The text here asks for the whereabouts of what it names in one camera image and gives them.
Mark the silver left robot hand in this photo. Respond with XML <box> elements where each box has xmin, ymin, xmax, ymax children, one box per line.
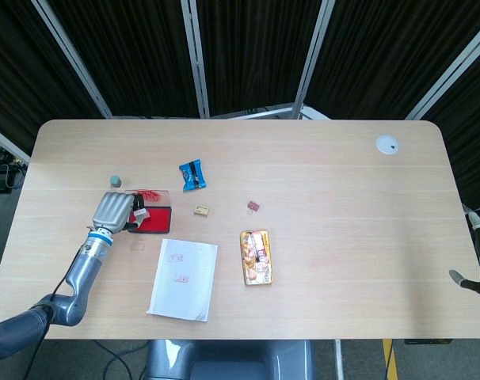
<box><xmin>90</xmin><ymin>191</ymin><xmax>150</xmax><ymax>237</ymax></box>

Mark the blue snack packet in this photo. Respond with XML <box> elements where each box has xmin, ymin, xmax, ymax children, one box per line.
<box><xmin>178</xmin><ymin>158</ymin><xmax>208</xmax><ymax>193</ymax></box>

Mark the white partition frame post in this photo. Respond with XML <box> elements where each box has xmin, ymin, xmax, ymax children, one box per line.
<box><xmin>405</xmin><ymin>29</ymin><xmax>480</xmax><ymax>120</ymax></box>
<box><xmin>291</xmin><ymin>0</ymin><xmax>333</xmax><ymax>119</ymax></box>
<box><xmin>31</xmin><ymin>0</ymin><xmax>114</xmax><ymax>119</ymax></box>
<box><xmin>179</xmin><ymin>0</ymin><xmax>211</xmax><ymax>119</ymax></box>
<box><xmin>0</xmin><ymin>121</ymin><xmax>31</xmax><ymax>163</ymax></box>

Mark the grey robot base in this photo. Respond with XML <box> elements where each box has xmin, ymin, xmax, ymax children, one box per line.
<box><xmin>144</xmin><ymin>339</ymin><xmax>316</xmax><ymax>380</ymax></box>

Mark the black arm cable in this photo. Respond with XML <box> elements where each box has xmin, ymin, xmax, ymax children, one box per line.
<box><xmin>36</xmin><ymin>245</ymin><xmax>91</xmax><ymax>344</ymax></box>

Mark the white table leg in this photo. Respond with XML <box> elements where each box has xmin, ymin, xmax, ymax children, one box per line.
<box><xmin>333</xmin><ymin>339</ymin><xmax>346</xmax><ymax>380</ymax></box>

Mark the red ink pad clear lid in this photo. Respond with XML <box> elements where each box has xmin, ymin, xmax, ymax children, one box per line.
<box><xmin>125</xmin><ymin>189</ymin><xmax>173</xmax><ymax>235</ymax></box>

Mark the white partition base frame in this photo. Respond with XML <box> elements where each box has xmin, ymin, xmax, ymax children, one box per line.
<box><xmin>214</xmin><ymin>101</ymin><xmax>332</xmax><ymax>120</ymax></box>

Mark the yellow food box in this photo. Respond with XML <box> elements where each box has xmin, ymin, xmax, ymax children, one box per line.
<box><xmin>239</xmin><ymin>229</ymin><xmax>276</xmax><ymax>286</ymax></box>

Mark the black bar under table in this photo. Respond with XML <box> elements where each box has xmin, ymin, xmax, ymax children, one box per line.
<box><xmin>404</xmin><ymin>337</ymin><xmax>454</xmax><ymax>345</ymax></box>

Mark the white round cable grommet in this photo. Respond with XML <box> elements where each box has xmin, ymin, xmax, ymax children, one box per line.
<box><xmin>375</xmin><ymin>135</ymin><xmax>400</xmax><ymax>156</ymax></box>

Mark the white lined notebook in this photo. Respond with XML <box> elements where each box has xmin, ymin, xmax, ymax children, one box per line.
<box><xmin>146</xmin><ymin>238</ymin><xmax>219</xmax><ymax>322</ymax></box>

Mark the dark fabric partition panel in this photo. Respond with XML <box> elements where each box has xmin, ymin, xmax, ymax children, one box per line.
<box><xmin>49</xmin><ymin>0</ymin><xmax>204</xmax><ymax>119</ymax></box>
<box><xmin>196</xmin><ymin>0</ymin><xmax>324</xmax><ymax>118</ymax></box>
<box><xmin>0</xmin><ymin>0</ymin><xmax>106</xmax><ymax>155</ymax></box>
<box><xmin>421</xmin><ymin>39</ymin><xmax>480</xmax><ymax>211</ymax></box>
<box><xmin>303</xmin><ymin>0</ymin><xmax>480</xmax><ymax>120</ymax></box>

